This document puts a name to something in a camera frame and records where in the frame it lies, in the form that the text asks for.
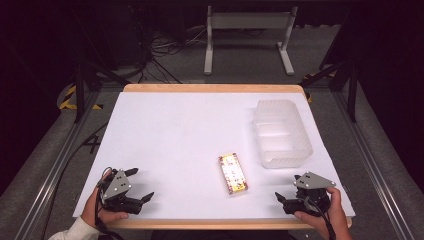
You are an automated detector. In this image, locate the yellow black hazard tape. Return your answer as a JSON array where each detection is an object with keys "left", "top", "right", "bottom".
[
  {"left": 58, "top": 84, "right": 104, "bottom": 111},
  {"left": 301, "top": 71, "right": 338, "bottom": 104}
]

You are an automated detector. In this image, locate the black tripod stand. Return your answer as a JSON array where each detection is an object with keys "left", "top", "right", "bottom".
[
  {"left": 70, "top": 9, "right": 132, "bottom": 124},
  {"left": 299, "top": 59, "right": 360, "bottom": 124}
]

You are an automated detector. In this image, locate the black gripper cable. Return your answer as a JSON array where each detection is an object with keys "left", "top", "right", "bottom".
[
  {"left": 94, "top": 166, "right": 126, "bottom": 240},
  {"left": 301, "top": 196, "right": 338, "bottom": 240}
]

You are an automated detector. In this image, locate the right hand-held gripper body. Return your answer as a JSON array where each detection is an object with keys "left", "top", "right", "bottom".
[{"left": 282, "top": 171, "right": 337, "bottom": 217}]

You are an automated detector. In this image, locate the bundle of floor cables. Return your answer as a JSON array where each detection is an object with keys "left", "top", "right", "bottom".
[{"left": 132, "top": 6, "right": 208, "bottom": 85}]

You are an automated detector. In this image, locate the yellow red snack packet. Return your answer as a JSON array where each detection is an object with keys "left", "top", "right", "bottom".
[{"left": 218, "top": 152, "right": 250, "bottom": 196}]

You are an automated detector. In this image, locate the white metal stand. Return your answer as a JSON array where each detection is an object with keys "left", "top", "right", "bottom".
[{"left": 203, "top": 4, "right": 299, "bottom": 77}]

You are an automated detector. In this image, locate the thin black floor cable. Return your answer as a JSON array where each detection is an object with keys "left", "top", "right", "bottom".
[{"left": 39, "top": 121, "right": 110, "bottom": 240}]

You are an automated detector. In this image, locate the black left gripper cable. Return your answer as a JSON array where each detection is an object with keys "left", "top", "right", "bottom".
[{"left": 94, "top": 166, "right": 126, "bottom": 240}]

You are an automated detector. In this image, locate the aluminium floor rail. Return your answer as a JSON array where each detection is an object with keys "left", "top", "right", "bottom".
[
  {"left": 332, "top": 90, "right": 416, "bottom": 240},
  {"left": 13, "top": 89, "right": 103, "bottom": 240}
]

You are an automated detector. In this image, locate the person's left hand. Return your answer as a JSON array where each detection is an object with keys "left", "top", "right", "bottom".
[{"left": 80, "top": 178, "right": 130, "bottom": 230}]

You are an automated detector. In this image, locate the translucent plastic container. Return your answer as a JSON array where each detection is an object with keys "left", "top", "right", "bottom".
[{"left": 252, "top": 98, "right": 314, "bottom": 170}]

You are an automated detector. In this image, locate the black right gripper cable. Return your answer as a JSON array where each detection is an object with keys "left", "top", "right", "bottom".
[{"left": 301, "top": 196, "right": 338, "bottom": 240}]

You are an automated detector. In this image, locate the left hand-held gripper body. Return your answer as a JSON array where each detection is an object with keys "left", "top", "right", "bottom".
[{"left": 98, "top": 168, "right": 144, "bottom": 215}]

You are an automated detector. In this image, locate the white table sheet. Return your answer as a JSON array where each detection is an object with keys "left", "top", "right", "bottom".
[{"left": 72, "top": 91, "right": 356, "bottom": 221}]

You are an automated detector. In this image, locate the person's right hand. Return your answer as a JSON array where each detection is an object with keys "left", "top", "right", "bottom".
[{"left": 293, "top": 186, "right": 354, "bottom": 240}]

